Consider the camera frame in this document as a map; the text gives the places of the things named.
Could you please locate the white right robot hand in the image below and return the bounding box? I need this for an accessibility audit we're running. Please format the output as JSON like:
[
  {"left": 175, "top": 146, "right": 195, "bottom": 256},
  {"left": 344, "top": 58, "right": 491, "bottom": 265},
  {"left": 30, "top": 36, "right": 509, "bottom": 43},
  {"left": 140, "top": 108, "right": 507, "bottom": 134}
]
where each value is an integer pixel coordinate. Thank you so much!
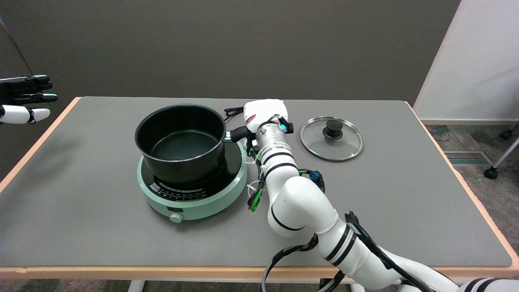
[{"left": 242, "top": 99, "right": 293, "bottom": 150}]

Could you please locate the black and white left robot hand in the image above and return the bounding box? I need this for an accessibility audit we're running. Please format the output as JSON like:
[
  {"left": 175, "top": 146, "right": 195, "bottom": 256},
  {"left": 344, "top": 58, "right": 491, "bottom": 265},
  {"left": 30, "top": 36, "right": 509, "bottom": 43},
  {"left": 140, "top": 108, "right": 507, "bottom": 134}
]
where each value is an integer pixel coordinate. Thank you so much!
[{"left": 0, "top": 75, "right": 58, "bottom": 125}]

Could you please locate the black soup pot with handle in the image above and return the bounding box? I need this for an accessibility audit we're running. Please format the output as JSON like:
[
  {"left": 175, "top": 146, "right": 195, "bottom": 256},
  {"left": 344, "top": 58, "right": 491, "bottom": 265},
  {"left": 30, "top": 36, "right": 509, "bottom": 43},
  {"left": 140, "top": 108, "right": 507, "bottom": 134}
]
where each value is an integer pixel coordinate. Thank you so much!
[{"left": 135, "top": 104, "right": 250, "bottom": 184}]

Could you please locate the glass pot lid, black knob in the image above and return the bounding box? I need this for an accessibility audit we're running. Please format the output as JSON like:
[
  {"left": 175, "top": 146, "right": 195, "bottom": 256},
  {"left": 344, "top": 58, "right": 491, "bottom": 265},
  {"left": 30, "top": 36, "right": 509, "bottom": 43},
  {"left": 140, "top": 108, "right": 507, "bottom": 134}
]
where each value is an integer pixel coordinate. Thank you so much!
[{"left": 300, "top": 116, "right": 364, "bottom": 161}]

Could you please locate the green round induction stove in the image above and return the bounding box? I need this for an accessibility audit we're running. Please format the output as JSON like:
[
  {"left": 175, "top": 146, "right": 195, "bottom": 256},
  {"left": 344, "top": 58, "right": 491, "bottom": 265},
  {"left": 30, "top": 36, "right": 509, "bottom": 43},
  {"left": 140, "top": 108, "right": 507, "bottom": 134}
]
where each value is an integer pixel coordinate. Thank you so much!
[{"left": 137, "top": 140, "right": 248, "bottom": 223}]

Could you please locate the floor vent grille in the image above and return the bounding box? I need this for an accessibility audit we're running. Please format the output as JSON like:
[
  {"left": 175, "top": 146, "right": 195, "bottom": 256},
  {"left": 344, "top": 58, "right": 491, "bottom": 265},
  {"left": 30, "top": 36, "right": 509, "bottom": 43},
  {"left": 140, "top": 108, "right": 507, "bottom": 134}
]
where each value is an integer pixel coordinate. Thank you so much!
[{"left": 443, "top": 150, "right": 494, "bottom": 165}]

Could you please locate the grey chair leg with caster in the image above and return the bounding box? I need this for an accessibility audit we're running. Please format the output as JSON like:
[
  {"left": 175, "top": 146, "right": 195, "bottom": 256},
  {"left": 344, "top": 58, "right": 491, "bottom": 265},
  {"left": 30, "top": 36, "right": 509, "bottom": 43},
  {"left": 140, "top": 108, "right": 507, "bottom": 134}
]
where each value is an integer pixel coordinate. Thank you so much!
[{"left": 484, "top": 138, "right": 519, "bottom": 180}]

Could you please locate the black chair caster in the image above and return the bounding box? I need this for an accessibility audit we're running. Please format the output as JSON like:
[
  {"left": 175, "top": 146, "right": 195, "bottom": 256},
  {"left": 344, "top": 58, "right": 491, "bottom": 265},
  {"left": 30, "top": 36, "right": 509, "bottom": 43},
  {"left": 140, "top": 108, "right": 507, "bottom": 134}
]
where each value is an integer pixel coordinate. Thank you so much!
[{"left": 500, "top": 124, "right": 519, "bottom": 140}]

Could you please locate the black stove power cable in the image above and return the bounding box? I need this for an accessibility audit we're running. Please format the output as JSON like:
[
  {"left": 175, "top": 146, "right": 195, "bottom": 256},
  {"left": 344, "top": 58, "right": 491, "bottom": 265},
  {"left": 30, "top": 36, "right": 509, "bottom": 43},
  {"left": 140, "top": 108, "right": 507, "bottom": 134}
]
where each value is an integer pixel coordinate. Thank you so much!
[{"left": 224, "top": 106, "right": 246, "bottom": 122}]

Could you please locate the blue plug wire connector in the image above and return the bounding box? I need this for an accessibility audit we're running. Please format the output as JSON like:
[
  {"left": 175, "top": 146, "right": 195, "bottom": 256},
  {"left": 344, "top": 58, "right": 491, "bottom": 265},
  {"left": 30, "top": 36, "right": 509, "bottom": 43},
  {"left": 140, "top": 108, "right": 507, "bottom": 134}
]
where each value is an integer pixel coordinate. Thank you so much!
[{"left": 300, "top": 170, "right": 326, "bottom": 193}]

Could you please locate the green robot wire bundle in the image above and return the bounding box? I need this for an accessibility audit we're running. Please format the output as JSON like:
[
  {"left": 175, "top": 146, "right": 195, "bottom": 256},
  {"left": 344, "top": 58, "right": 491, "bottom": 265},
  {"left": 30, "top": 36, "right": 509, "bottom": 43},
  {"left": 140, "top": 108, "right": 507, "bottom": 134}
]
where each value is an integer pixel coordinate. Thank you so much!
[{"left": 247, "top": 146, "right": 268, "bottom": 212}]

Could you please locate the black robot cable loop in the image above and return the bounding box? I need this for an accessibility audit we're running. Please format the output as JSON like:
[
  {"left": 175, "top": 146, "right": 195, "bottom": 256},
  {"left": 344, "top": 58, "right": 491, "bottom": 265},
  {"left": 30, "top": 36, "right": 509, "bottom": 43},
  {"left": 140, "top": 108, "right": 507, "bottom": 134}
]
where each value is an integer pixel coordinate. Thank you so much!
[{"left": 262, "top": 211, "right": 430, "bottom": 292}]

